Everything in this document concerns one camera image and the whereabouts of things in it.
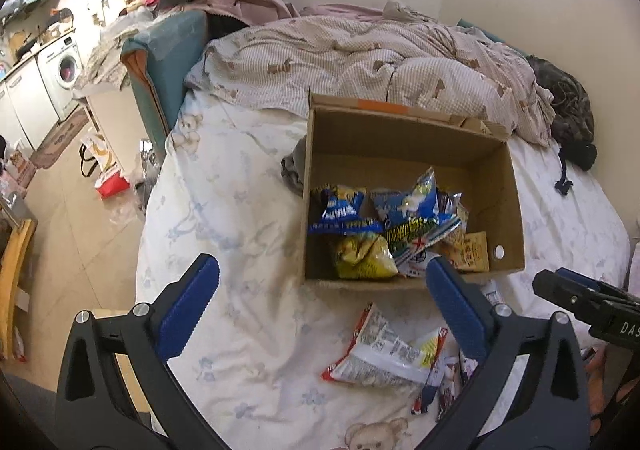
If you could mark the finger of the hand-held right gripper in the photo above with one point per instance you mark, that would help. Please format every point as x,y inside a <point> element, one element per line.
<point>600,284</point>
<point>565,290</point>

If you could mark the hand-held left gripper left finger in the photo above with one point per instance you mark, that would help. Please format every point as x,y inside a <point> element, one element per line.
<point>186,309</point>

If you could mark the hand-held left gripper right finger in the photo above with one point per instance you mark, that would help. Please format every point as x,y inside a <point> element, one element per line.
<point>457,310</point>

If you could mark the white striped snack packet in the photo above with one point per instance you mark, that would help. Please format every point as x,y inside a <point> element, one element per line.
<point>490,292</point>

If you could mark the beige small snack packet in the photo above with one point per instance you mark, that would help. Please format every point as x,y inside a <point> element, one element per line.
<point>470,252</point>

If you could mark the small red white snack packet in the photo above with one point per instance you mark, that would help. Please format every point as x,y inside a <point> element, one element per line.
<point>429,395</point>
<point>455,382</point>

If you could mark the green yellow snack packet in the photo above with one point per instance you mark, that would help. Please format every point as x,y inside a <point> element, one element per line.
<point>417,234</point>

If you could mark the white red-edged snack packet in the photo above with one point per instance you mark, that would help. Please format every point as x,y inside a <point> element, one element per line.
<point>380,352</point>

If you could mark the dark red snack packet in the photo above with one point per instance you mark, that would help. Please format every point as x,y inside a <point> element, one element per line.
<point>450,205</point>

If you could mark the blue white snack packet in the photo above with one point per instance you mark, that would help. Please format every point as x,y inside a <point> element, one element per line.
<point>405,202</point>

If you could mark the blue bear snack packet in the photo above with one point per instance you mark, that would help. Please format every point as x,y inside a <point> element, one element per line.
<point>340,210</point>

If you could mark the brown cardboard box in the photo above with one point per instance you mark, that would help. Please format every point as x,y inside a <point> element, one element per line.
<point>400,145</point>

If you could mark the person's right hand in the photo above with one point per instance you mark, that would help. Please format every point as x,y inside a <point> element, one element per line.
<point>596,380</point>

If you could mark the white bear print bedsheet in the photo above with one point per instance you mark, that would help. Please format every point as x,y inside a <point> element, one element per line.
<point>225,210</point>

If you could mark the clear plastic bag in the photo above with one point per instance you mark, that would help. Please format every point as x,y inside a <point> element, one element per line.
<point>132,200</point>

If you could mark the silver foil bag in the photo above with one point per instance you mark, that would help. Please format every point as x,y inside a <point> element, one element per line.
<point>149,155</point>

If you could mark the wooden chair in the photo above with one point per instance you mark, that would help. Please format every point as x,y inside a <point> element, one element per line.
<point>15,280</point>

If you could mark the white orange shopping bag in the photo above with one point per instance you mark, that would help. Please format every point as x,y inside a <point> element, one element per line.
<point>100,155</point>

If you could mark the grey cloth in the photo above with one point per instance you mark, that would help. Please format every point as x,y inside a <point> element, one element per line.
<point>295,170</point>

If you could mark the camouflage jacket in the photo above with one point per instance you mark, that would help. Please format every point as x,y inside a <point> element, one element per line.
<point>565,100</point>

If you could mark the person's dark grey clothing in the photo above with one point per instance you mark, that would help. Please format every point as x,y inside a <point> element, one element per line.
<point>30,415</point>

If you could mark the white side table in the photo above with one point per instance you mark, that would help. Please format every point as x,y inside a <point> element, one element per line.
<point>117,125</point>

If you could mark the patterned floor rug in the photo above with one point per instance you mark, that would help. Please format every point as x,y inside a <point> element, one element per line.
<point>60,140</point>

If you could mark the teal bed headboard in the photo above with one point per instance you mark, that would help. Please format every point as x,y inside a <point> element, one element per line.
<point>160,60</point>

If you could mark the white kitchen cabinet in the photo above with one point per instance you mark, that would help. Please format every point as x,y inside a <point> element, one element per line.
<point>22,105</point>

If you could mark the white washing machine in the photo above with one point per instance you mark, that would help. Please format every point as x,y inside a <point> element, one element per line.
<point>62,75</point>

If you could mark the patterned cloth pile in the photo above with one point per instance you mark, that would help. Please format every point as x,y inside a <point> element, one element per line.
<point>112,53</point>

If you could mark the beige checked duvet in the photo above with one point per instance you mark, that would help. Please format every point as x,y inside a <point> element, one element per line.
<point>350,55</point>

